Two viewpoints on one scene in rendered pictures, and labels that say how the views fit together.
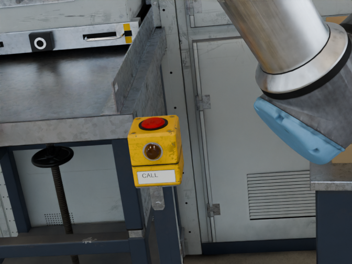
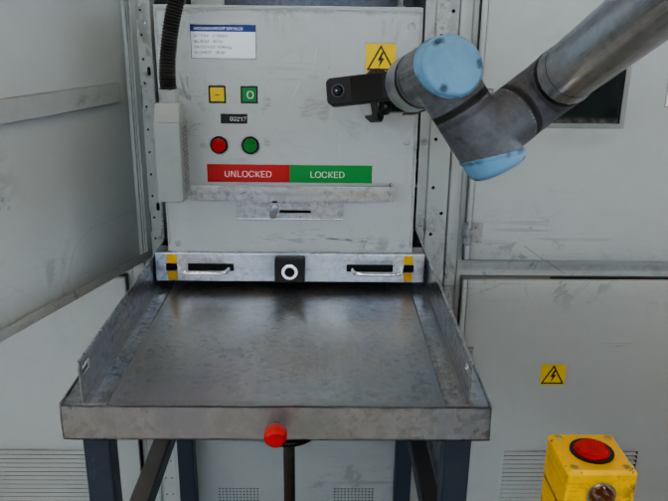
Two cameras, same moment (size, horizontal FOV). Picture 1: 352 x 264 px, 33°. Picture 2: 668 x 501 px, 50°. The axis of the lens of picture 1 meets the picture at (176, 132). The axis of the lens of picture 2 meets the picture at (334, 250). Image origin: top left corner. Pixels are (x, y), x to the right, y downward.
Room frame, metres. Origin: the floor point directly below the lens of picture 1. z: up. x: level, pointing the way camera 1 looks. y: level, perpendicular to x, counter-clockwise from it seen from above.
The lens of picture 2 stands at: (0.24, 0.44, 1.38)
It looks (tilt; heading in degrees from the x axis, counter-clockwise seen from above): 18 degrees down; 352
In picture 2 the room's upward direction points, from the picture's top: 1 degrees clockwise
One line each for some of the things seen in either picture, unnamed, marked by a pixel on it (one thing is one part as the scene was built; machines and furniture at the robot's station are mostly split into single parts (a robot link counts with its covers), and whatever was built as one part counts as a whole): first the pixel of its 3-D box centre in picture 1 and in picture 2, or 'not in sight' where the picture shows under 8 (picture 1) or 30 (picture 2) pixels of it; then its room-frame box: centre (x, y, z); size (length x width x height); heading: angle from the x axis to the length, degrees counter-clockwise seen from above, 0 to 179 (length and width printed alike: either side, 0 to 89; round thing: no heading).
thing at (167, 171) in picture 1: (156, 150); (586, 487); (0.92, 0.04, 0.85); 0.08 x 0.08 x 0.10; 83
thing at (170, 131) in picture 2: not in sight; (172, 150); (1.57, 0.55, 1.14); 0.08 x 0.05 x 0.17; 173
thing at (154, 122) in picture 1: (153, 125); (590, 452); (0.92, 0.04, 0.90); 0.04 x 0.04 x 0.02
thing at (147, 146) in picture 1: (152, 153); (602, 499); (0.87, 0.04, 0.87); 0.03 x 0.01 x 0.03; 83
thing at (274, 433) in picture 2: not in sight; (275, 431); (1.13, 0.39, 0.82); 0.04 x 0.03 x 0.03; 173
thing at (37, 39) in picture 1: (41, 41); (289, 269); (1.59, 0.33, 0.90); 0.06 x 0.03 x 0.05; 83
